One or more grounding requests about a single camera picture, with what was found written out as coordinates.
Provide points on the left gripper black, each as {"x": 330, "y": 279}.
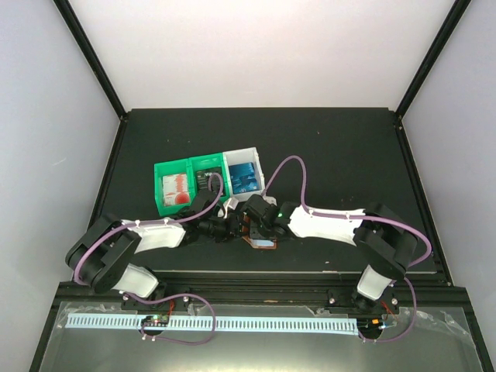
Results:
{"x": 233, "y": 228}

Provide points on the brown leather card holder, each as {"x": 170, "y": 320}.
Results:
{"x": 251, "y": 234}

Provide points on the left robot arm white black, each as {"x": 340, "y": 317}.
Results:
{"x": 102, "y": 257}

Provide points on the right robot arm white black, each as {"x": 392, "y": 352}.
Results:
{"x": 387, "y": 246}

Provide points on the blue cards stack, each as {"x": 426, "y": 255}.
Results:
{"x": 243, "y": 178}

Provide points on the black vip cards stack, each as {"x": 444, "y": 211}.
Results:
{"x": 209, "y": 179}

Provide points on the red white cards stack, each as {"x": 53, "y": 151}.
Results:
{"x": 175, "y": 189}

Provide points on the white bin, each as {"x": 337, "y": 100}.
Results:
{"x": 244, "y": 156}

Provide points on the green bin middle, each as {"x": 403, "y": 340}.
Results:
{"x": 207, "y": 161}

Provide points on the green bin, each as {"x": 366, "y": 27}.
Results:
{"x": 207, "y": 161}
{"x": 167, "y": 168}

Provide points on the green bin left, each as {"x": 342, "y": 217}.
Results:
{"x": 167, "y": 168}

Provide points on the small circuit board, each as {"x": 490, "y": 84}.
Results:
{"x": 155, "y": 321}

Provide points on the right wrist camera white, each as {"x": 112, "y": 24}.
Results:
{"x": 270, "y": 200}

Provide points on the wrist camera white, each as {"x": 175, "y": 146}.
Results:
{"x": 228, "y": 206}
{"x": 270, "y": 200}

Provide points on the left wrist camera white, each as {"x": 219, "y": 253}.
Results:
{"x": 228, "y": 206}

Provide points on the black aluminium rail front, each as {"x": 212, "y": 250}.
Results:
{"x": 315, "y": 290}

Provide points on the white slotted cable duct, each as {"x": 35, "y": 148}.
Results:
{"x": 189, "y": 323}

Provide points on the left black frame post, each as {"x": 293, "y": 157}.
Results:
{"x": 76, "y": 29}

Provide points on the black frame post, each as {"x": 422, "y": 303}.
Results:
{"x": 451, "y": 21}
{"x": 76, "y": 29}

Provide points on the right black frame post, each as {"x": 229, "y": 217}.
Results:
{"x": 451, "y": 21}

